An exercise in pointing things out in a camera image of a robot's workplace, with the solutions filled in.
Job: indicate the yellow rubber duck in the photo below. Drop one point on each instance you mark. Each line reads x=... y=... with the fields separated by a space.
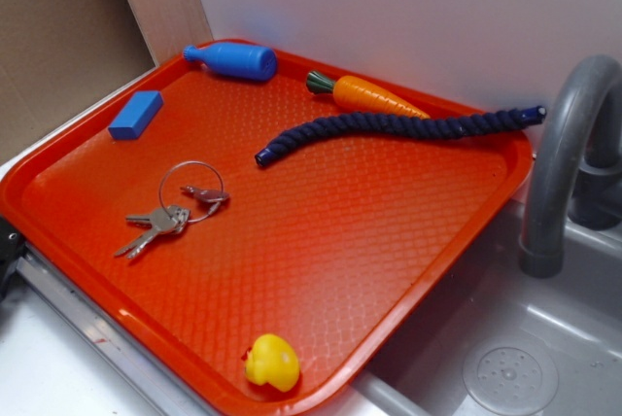
x=272 y=361

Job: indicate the red plastic tray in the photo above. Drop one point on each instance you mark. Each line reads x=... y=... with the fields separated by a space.
x=329 y=248

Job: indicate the orange toy carrot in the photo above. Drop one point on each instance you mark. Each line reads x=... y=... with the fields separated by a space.
x=358 y=95

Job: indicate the small silver key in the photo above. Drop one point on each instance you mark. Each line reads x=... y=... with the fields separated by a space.
x=205 y=195

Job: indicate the blue plastic bottle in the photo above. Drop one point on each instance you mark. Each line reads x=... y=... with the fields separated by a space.
x=245 y=61

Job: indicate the silver key bunch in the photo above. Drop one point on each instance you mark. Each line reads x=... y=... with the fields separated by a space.
x=159 y=222

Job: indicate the blue rectangular block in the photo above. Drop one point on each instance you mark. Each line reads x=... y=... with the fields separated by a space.
x=136 y=115

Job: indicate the grey plastic sink basin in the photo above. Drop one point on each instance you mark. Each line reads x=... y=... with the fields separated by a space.
x=491 y=340

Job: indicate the grey plastic faucet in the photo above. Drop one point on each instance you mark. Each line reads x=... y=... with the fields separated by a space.
x=577 y=173

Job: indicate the brown cardboard panel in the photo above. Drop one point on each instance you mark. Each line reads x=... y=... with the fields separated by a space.
x=59 y=57

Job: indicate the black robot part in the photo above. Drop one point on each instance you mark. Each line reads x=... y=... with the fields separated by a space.
x=11 y=249

